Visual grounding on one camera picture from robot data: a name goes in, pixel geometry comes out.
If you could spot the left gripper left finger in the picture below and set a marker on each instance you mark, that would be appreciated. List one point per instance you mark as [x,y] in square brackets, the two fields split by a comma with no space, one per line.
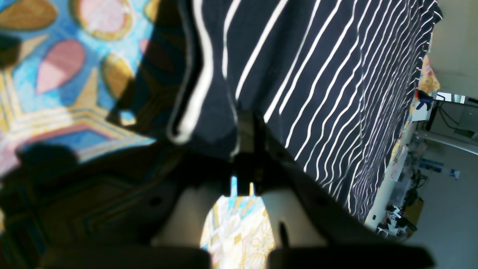
[163,231]

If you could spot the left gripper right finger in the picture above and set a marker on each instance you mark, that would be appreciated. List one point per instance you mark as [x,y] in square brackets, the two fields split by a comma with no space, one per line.
[313,231]

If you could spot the patterned floral tablecloth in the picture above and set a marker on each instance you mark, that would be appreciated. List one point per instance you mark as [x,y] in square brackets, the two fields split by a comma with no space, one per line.
[88,89]

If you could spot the navy white striped T-shirt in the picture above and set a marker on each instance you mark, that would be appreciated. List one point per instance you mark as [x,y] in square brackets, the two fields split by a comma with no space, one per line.
[332,79]

